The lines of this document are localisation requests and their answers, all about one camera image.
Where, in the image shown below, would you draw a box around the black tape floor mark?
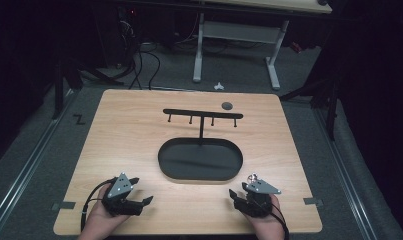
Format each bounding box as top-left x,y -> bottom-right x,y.
72,113 -> 87,126

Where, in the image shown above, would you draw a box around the person's right hand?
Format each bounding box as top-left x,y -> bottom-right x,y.
243,194 -> 286,236

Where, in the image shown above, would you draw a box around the dark computer tower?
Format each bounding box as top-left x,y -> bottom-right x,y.
116,5 -> 141,69

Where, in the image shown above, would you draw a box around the black jewelry stand with tray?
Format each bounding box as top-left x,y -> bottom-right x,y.
157,108 -> 244,183

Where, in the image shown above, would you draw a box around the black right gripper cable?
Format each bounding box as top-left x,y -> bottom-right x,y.
270,202 -> 290,240

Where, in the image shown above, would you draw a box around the black metal stand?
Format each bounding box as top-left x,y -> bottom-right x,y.
51,58 -> 125,120
279,75 -> 341,142

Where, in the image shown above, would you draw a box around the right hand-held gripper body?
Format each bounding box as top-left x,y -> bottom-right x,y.
236,178 -> 283,219

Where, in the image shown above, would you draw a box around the black floor cables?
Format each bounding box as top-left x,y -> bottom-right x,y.
128,41 -> 162,91

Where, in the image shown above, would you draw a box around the white table frame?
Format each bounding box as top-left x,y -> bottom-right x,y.
192,0 -> 333,91

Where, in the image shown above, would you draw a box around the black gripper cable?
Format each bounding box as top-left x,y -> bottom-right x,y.
270,202 -> 290,240
80,179 -> 118,232

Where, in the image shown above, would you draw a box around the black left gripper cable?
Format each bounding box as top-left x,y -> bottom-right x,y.
80,179 -> 118,232

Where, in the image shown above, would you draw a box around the metal floor rail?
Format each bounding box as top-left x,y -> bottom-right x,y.
312,107 -> 379,240
0,89 -> 77,236

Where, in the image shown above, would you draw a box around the person's left hand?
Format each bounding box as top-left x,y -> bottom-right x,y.
87,184 -> 131,232

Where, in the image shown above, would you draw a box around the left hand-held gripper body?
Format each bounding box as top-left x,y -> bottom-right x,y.
102,172 -> 145,217

